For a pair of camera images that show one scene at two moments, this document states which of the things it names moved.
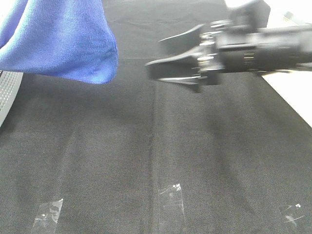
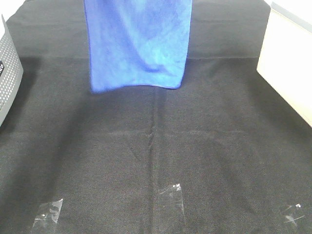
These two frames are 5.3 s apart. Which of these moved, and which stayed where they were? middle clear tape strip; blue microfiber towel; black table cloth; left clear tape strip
Moved: blue microfiber towel
Stayed: black table cloth; middle clear tape strip; left clear tape strip
